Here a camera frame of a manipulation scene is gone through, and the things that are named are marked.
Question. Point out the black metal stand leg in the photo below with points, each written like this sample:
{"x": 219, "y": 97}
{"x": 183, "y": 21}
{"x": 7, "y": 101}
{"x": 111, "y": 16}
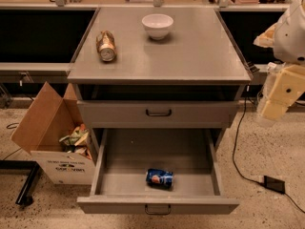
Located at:
{"x": 29, "y": 172}

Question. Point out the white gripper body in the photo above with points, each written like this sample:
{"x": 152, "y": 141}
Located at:
{"x": 291, "y": 40}

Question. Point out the gold crushed can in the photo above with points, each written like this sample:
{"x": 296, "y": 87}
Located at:
{"x": 105, "y": 46}

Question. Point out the white ceramic bowl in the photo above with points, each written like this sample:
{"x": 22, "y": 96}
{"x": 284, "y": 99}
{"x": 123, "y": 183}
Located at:
{"x": 157, "y": 25}

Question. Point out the blue pepsi can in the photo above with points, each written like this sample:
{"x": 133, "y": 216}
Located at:
{"x": 160, "y": 178}

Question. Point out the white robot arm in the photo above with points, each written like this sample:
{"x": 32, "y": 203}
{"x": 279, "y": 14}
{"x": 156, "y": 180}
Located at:
{"x": 287, "y": 39}

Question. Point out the black power adapter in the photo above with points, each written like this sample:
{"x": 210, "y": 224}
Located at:
{"x": 274, "y": 184}

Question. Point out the closed grey top drawer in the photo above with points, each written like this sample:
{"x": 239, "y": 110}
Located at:
{"x": 157, "y": 114}

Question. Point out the open grey middle drawer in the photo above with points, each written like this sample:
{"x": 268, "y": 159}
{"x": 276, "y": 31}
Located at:
{"x": 125, "y": 155}

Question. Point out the cardboard box with trash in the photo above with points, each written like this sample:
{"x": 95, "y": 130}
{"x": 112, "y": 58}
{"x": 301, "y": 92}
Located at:
{"x": 50, "y": 117}

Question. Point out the grey drawer cabinet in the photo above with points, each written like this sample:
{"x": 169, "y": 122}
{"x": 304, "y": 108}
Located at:
{"x": 196, "y": 61}

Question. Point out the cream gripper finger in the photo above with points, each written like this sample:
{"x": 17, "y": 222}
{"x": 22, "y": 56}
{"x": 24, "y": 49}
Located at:
{"x": 273, "y": 110}

